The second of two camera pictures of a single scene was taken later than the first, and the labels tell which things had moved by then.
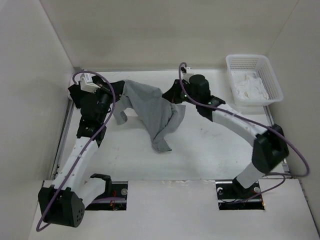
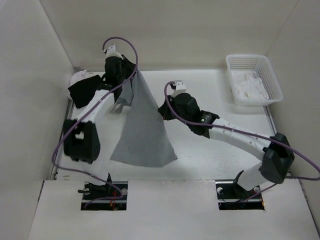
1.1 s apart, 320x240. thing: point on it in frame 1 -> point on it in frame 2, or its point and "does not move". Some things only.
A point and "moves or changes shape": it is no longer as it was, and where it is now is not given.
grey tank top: (160, 117) moves or changes shape
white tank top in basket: (250, 87) does not move
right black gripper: (172, 95) -> (165, 112)
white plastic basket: (253, 80) does not move
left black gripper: (119, 86) -> (130, 66)
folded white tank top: (76, 79) does not move
